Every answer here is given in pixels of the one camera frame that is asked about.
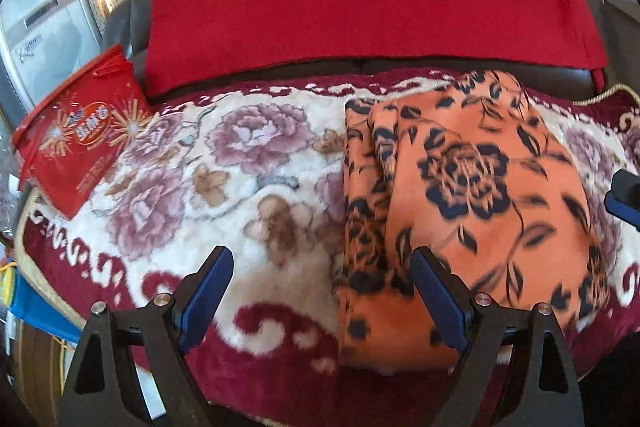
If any orange floral garment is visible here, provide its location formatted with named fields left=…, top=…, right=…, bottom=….
left=336, top=70, right=608, bottom=372

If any blue yellow bag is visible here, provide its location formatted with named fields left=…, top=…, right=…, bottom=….
left=1, top=263, right=81, bottom=343

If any dark leather sofa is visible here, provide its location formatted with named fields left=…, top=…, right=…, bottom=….
left=102, top=0, right=639, bottom=101

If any floral plush seat blanket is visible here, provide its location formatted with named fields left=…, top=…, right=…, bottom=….
left=16, top=69, right=639, bottom=426

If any red gift box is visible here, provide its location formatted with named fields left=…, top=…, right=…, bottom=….
left=12, top=46, right=152, bottom=219

